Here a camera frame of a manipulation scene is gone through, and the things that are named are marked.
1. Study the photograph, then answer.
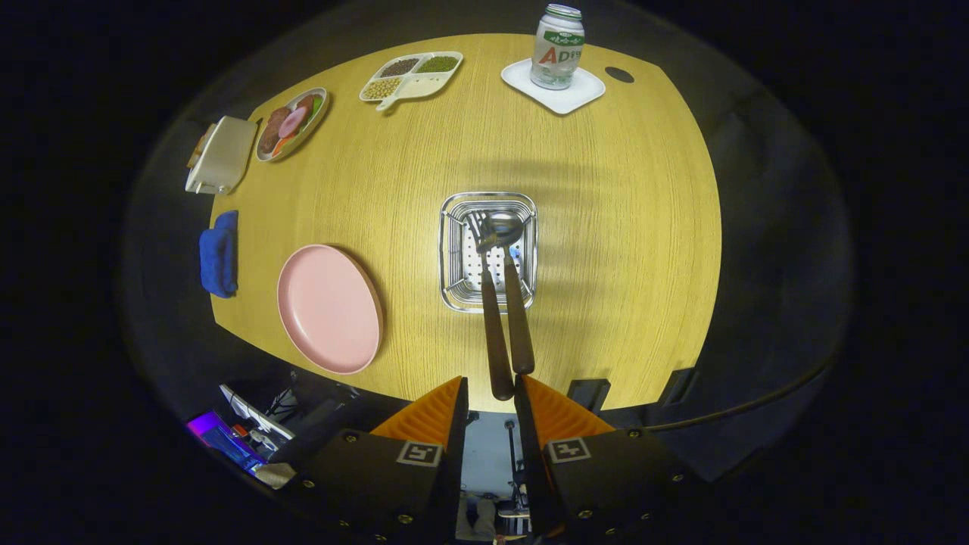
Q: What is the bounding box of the wooden handled metal fork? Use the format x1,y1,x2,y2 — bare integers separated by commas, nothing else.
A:
465,210,517,403

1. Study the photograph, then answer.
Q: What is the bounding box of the wooden handled metal spoon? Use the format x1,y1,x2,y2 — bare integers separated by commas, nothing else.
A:
477,210,536,376

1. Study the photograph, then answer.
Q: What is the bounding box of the toasted bread slice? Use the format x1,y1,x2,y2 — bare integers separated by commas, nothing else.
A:
188,123,217,169

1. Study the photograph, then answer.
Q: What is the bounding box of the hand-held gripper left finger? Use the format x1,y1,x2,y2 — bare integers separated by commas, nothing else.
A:
265,376,471,545

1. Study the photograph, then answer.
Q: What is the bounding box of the brown meat piece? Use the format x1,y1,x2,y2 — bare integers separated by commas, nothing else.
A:
258,107,291,154

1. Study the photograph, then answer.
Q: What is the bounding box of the white toaster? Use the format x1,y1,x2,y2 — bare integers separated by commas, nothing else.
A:
185,115,259,196

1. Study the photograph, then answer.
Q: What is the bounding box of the beige food plate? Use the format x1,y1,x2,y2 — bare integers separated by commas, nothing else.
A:
254,87,330,163

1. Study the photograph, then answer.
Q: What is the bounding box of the blue folded towel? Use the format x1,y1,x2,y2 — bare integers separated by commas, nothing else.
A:
198,210,240,299

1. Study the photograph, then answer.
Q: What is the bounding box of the white square coaster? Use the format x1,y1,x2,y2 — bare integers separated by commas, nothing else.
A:
500,58,606,116

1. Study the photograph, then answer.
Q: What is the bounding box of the pink round plate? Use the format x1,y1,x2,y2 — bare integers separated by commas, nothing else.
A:
276,244,385,375

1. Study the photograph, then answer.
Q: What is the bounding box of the white divided bean dish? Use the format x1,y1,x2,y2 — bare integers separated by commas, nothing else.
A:
359,51,464,112

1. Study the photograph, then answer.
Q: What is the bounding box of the glowing purple screen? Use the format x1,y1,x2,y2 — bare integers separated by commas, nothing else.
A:
187,411,266,476

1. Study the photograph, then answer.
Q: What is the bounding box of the white drink bottle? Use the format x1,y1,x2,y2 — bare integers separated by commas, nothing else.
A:
530,3,585,91

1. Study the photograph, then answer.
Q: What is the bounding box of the black table edge bracket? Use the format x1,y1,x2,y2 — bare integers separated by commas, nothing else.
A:
566,378,611,413
659,367,697,406

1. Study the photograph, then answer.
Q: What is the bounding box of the metal wire basket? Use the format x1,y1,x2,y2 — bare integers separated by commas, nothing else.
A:
438,192,539,314

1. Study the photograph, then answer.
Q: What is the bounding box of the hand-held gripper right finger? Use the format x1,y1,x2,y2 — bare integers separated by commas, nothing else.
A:
513,374,709,545

